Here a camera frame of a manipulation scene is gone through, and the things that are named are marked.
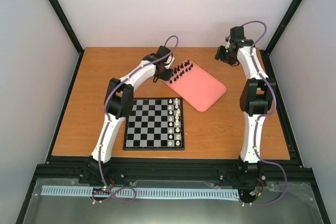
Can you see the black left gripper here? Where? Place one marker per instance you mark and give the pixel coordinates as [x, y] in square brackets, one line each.
[168, 77]

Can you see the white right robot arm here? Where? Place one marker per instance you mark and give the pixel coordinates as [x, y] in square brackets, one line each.
[258, 98]

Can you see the light blue cable duct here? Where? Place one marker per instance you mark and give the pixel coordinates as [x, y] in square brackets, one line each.
[141, 193]

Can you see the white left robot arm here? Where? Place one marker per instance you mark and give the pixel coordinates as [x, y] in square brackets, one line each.
[119, 98]

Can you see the black and white chessboard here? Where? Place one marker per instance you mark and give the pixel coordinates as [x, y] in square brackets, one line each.
[147, 126]

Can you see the pink plastic tray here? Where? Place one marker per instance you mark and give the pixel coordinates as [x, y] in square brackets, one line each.
[200, 89]

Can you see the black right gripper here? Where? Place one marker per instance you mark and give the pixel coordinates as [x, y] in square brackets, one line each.
[219, 55]

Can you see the black aluminium frame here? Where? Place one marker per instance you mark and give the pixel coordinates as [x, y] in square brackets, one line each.
[176, 168]

